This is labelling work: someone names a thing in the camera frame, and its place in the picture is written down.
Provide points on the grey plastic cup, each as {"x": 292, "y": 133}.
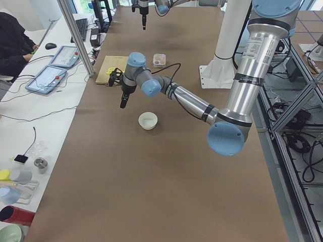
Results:
{"x": 21, "y": 176}

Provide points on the clear plastic egg box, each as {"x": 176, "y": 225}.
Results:
{"x": 159, "y": 60}

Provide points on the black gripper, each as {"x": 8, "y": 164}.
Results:
{"x": 143, "y": 10}
{"x": 125, "y": 89}

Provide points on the lemon slice by knife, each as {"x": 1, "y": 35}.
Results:
{"x": 110, "y": 70}

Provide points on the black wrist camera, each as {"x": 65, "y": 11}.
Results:
{"x": 115, "y": 77}
{"x": 134, "y": 5}

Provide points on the black computer mouse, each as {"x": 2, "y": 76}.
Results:
{"x": 50, "y": 45}

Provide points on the white ceramic bowl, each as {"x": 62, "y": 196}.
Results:
{"x": 148, "y": 120}

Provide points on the aluminium frame post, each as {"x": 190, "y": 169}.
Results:
{"x": 69, "y": 18}

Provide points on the green bowl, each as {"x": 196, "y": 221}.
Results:
{"x": 11, "y": 233}

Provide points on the black keyboard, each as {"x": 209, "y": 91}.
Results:
{"x": 82, "y": 25}

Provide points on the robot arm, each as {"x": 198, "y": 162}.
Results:
{"x": 249, "y": 35}
{"x": 162, "y": 7}

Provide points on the yellow plastic cup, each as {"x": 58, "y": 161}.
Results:
{"x": 5, "y": 174}

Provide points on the red cylinder container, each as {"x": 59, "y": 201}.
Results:
{"x": 16, "y": 215}

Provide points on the wooden cutting board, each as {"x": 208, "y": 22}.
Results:
{"x": 108, "y": 66}

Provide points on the light blue plastic cup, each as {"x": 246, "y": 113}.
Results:
{"x": 9, "y": 195}

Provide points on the black square pad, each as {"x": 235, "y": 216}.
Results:
{"x": 21, "y": 159}

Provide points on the blue teach pendant far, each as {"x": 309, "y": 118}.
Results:
{"x": 66, "y": 57}

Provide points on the steel cup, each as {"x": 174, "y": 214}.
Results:
{"x": 41, "y": 165}

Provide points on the black monitor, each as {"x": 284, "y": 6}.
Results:
{"x": 101, "y": 23}

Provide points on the blue teach pendant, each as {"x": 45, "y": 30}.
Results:
{"x": 46, "y": 80}
{"x": 66, "y": 57}

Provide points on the blue teach pendant near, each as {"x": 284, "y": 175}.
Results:
{"x": 46, "y": 80}

